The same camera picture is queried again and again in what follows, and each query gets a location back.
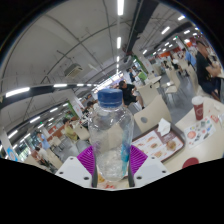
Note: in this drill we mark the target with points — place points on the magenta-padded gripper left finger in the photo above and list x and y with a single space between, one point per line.
71 171

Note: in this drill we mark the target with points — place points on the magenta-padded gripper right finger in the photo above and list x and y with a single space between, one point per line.
151 171

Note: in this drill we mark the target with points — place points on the clear blue-capped water bottle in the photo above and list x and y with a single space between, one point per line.
110 140

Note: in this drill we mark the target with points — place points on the dark tray with paper liner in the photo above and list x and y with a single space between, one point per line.
160 145

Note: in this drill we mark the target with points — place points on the person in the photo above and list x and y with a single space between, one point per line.
128 93
190 59
43 141
89 107
203 70
70 131
142 76
41 154

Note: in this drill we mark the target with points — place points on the flat round red coaster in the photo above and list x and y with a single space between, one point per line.
190 163

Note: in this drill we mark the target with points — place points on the crumpled white napkin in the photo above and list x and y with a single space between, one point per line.
163 127

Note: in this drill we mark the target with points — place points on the colourful sticker sheet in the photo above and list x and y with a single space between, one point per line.
200 131

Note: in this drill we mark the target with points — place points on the red paper cup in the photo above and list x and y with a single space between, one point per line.
198 110

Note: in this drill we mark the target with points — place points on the red sauce packet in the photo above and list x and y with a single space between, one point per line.
214 118

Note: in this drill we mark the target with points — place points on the group of beige chairs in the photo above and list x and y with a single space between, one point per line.
175 78

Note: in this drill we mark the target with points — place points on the group of ceiling lights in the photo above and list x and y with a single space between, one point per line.
17 91

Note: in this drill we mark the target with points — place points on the ceiling air conditioner unit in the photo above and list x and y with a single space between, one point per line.
73 70

